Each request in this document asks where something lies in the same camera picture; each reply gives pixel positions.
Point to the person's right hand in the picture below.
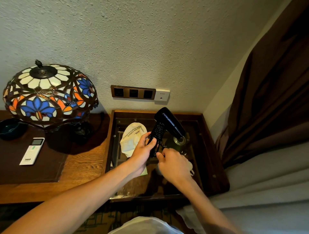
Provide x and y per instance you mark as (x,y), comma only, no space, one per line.
(175,166)

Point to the person's left hand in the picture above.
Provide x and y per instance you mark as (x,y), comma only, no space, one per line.
(138,156)

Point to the person's left thumb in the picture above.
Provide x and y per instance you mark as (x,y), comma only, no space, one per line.
(151,144)

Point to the person's right fingers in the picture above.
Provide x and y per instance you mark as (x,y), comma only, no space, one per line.
(163,154)

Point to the black hair dryer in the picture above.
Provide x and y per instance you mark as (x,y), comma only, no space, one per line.
(170,121)

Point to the person's left forearm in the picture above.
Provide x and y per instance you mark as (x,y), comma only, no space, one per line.
(72,205)

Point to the person's right forearm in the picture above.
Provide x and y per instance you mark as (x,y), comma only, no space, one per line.
(207,212)

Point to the white printed cloth bag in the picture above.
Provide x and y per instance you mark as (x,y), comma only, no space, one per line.
(131,139)

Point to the glass-top wooden side table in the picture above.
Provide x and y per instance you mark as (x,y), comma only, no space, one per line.
(207,154)

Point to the person's white shirt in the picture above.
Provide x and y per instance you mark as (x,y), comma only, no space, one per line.
(144,226)

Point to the white bed sheet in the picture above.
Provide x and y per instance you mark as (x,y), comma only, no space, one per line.
(265,192)

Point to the stained glass table lamp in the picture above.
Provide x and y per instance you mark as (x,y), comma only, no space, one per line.
(48,94)

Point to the white remote control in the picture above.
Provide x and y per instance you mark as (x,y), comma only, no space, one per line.
(32,151)

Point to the brown curtain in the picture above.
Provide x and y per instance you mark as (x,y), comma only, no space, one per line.
(270,96)

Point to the brown leather desk mat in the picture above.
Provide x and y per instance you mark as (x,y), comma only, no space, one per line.
(29,172)

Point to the dark round ashtray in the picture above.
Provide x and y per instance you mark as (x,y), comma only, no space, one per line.
(10,129)

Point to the brown wall socket panel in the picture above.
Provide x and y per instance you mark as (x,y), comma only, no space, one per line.
(133,92)

